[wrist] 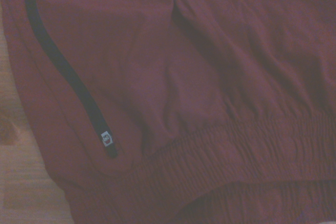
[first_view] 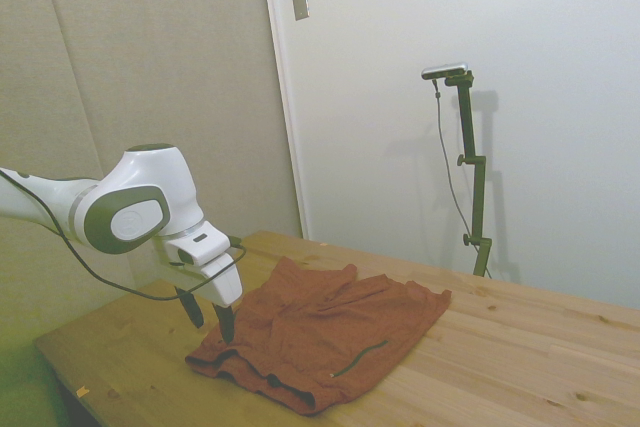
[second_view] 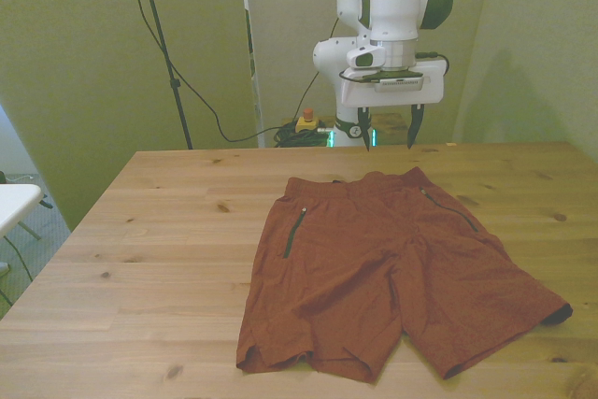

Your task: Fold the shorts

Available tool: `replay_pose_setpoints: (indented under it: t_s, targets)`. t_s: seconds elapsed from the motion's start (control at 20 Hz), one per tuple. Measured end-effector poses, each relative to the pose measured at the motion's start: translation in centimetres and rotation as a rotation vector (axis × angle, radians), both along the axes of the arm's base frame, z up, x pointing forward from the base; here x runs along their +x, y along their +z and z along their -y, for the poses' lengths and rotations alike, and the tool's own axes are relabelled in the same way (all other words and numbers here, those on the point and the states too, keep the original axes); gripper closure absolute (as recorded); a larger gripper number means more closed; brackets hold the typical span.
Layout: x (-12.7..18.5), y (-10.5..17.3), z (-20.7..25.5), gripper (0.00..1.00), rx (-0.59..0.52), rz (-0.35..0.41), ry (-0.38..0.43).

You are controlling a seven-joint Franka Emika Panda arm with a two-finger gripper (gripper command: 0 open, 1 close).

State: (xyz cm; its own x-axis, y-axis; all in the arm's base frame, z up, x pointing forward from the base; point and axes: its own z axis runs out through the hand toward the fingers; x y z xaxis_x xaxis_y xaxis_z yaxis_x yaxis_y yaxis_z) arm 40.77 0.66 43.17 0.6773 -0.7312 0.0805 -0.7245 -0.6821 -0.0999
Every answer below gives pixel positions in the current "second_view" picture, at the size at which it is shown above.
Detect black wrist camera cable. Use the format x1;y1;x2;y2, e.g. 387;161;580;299
293;0;451;122

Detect coiled dark cable bundle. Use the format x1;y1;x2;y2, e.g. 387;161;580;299
272;122;335;149

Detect black camera stand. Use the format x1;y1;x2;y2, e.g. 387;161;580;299
119;0;194;150

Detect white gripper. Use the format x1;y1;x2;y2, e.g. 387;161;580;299
339;58;446;153

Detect rust red shorts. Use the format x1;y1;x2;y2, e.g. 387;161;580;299
235;168;574;384

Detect white folding table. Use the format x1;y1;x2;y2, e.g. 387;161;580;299
0;183;55;278

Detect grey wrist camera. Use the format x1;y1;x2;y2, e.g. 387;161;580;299
362;70;426;93

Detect yellow emergency stop button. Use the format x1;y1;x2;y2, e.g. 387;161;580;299
294;108;320;135

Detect black stand cable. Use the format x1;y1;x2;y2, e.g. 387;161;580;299
121;0;284;144

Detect small wooden robot table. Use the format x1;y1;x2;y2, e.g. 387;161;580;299
279;112;418;147

